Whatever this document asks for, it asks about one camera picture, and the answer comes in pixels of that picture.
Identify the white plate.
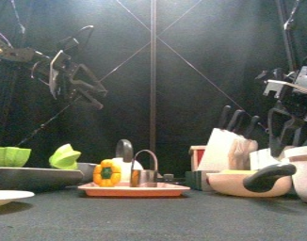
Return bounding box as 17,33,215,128
0,189,37,210

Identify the large white pot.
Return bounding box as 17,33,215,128
282,144,307,205

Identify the white toy knife block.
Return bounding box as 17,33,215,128
197,127,261,172

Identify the light green toy pepper piece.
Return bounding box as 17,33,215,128
49,143,83,170

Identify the red wooden box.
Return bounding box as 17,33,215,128
187,144,209,172

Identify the small grey bowl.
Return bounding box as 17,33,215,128
77,162,99,184

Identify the yellow orange toy bell pepper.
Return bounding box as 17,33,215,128
93,158,123,188

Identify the dark green box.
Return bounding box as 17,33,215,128
185,169,210,191

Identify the green bowl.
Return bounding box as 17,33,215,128
0,146,34,169

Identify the dark metal tray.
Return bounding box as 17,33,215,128
0,166,86,190

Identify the pink plastic tray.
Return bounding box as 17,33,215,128
77,181,193,199

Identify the black knife handle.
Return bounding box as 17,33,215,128
218,104,233,131
226,108,247,133
242,115,262,140

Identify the vertical metal frame pole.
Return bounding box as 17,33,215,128
149,0,159,153

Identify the cream pan black handle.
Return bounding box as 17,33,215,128
206,162,298,199

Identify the white kettle black handle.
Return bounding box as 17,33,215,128
113,138,145,184

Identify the metal cup with arched handle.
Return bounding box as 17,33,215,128
130,149,161,188

